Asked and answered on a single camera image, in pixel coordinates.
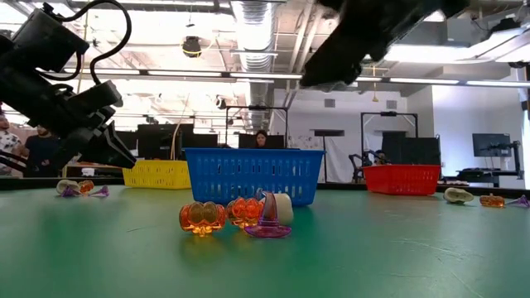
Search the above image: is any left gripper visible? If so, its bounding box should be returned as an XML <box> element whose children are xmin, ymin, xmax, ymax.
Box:
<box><xmin>0</xmin><ymin>68</ymin><xmax>137</xmax><ymax>170</ymax></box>

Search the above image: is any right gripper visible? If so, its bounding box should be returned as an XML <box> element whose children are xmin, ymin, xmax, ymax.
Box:
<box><xmin>301</xmin><ymin>0</ymin><xmax>471</xmax><ymax>88</ymax></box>

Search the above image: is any black monitor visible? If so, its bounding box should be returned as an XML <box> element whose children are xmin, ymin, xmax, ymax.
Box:
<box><xmin>380</xmin><ymin>131</ymin><xmax>442</xmax><ymax>166</ymax></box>
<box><xmin>136</xmin><ymin>123</ymin><xmax>195</xmax><ymax>161</ymax></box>
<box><xmin>238</xmin><ymin>132</ymin><xmax>287</xmax><ymax>150</ymax></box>
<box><xmin>472</xmin><ymin>132</ymin><xmax>513</xmax><ymax>158</ymax></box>

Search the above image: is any yellow plastic basket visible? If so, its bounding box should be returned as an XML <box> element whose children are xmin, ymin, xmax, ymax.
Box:
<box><xmin>122</xmin><ymin>159</ymin><xmax>192</xmax><ymax>190</ymax></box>

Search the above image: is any black sign stand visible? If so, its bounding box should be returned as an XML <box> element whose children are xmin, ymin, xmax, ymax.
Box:
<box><xmin>313</xmin><ymin>128</ymin><xmax>345</xmax><ymax>183</ymax></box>

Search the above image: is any person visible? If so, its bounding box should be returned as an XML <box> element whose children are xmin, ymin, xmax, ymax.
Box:
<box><xmin>253</xmin><ymin>129</ymin><xmax>269</xmax><ymax>150</ymax></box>
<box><xmin>371</xmin><ymin>149</ymin><xmax>390</xmax><ymax>166</ymax></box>
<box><xmin>22</xmin><ymin>125</ymin><xmax>62</xmax><ymax>178</ymax></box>
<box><xmin>0</xmin><ymin>115</ymin><xmax>22</xmax><ymax>177</ymax></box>

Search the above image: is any ceiling light strip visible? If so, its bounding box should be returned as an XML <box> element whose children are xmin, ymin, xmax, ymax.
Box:
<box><xmin>229</xmin><ymin>72</ymin><xmax>303</xmax><ymax>80</ymax></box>
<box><xmin>388</xmin><ymin>76</ymin><xmax>461</xmax><ymax>86</ymax></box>
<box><xmin>465</xmin><ymin>79</ymin><xmax>530</xmax><ymax>89</ymax></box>
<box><xmin>61</xmin><ymin>67</ymin><xmax>142</xmax><ymax>76</ymax></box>
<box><xmin>147</xmin><ymin>70</ymin><xmax>224</xmax><ymax>78</ymax></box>

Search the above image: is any blue plastic basket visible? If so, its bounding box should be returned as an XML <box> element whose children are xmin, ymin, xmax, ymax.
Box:
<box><xmin>183</xmin><ymin>147</ymin><xmax>326</xmax><ymax>208</ymax></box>

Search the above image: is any black hanging ceiling device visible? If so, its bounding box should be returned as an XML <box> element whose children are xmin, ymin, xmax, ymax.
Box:
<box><xmin>181</xmin><ymin>36</ymin><xmax>203</xmax><ymax>59</ymax></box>

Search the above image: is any red plastic basket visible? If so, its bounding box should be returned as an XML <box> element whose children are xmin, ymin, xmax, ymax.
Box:
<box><xmin>363</xmin><ymin>164</ymin><xmax>442</xmax><ymax>196</ymax></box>

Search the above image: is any black desk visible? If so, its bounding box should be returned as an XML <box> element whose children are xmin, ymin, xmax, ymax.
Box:
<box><xmin>455</xmin><ymin>167</ymin><xmax>525</xmax><ymax>188</ymax></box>

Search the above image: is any green table mat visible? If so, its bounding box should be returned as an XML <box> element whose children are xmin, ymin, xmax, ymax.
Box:
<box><xmin>0</xmin><ymin>184</ymin><xmax>530</xmax><ymax>298</ymax></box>

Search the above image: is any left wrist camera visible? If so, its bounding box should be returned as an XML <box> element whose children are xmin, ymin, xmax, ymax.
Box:
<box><xmin>73</xmin><ymin>79</ymin><xmax>124</xmax><ymax>112</ymax></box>

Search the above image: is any black rig frame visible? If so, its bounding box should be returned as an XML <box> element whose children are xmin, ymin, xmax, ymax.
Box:
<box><xmin>359</xmin><ymin>110</ymin><xmax>419</xmax><ymax>166</ymax></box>
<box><xmin>224</xmin><ymin>105</ymin><xmax>290</xmax><ymax>150</ymax></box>

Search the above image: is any silver ventilation duct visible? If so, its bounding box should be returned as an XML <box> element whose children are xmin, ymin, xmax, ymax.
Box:
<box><xmin>229</xmin><ymin>0</ymin><xmax>277</xmax><ymax>130</ymax></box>

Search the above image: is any black camera cable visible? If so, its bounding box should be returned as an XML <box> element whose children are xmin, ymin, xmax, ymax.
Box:
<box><xmin>39</xmin><ymin>0</ymin><xmax>133</xmax><ymax>86</ymax></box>

